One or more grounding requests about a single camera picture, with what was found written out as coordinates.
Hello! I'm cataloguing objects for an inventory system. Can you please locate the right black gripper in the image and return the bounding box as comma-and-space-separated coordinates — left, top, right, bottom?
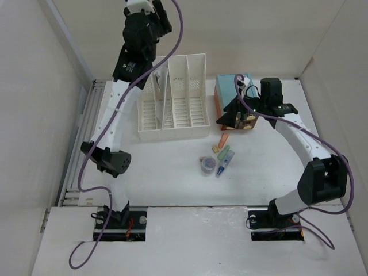
216, 87, 268, 128

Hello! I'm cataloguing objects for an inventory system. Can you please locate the orange highlighter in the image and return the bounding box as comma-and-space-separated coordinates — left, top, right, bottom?
218, 133, 229, 149

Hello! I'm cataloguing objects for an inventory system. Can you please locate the teal orange drawer box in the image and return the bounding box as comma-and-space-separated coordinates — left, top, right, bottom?
214, 74, 258, 131

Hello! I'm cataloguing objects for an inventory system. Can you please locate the clear blue glue bottle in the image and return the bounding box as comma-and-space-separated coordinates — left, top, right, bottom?
216, 150, 235, 178

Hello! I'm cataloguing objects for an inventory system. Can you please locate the clear round pin container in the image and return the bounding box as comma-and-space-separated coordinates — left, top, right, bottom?
200, 156, 216, 174

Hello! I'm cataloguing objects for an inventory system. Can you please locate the white spiral manual booklet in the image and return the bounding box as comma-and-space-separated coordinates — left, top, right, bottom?
154, 66, 168, 125

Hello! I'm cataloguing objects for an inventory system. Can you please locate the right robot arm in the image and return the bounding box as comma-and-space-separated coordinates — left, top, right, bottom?
217, 74, 353, 229

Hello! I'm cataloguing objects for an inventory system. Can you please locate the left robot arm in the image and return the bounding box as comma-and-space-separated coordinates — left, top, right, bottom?
81, 1, 172, 178

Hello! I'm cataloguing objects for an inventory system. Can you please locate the green highlighter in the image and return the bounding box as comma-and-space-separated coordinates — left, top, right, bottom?
217, 145, 230, 160

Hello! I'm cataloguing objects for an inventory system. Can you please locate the white file organizer rack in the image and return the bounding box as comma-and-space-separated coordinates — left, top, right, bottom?
137, 53, 210, 142

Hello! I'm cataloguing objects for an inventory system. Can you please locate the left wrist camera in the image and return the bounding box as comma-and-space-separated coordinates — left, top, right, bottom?
126, 0, 155, 14

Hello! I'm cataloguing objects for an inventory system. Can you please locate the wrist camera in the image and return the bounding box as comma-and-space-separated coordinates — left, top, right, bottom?
126, 0, 155, 14
237, 76, 250, 97

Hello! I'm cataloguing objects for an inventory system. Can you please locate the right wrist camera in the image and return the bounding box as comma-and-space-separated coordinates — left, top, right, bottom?
237, 76, 250, 97

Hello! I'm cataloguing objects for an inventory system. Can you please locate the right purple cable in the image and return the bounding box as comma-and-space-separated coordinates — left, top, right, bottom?
234, 74, 353, 251

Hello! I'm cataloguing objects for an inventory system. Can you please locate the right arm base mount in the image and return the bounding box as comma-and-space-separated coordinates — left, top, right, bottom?
246, 199, 304, 242

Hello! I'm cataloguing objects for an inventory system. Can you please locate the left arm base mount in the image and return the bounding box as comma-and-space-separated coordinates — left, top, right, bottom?
91, 206, 148, 242

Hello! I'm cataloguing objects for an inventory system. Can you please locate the aluminium frame rail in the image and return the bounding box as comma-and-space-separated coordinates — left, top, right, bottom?
39, 1, 102, 207

